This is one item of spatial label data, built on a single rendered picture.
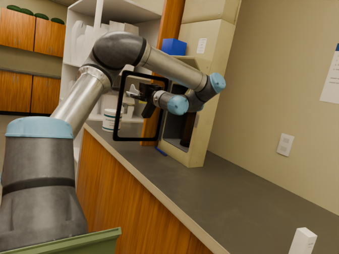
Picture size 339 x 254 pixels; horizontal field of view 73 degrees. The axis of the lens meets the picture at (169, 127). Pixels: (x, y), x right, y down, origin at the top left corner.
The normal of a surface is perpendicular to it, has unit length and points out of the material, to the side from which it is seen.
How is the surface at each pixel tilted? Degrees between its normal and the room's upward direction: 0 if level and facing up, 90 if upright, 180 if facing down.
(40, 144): 50
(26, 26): 90
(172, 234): 90
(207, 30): 90
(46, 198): 32
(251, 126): 90
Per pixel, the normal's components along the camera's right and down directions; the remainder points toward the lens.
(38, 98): 0.57, 0.27
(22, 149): -0.05, -0.37
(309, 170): -0.80, -0.04
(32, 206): 0.20, -0.68
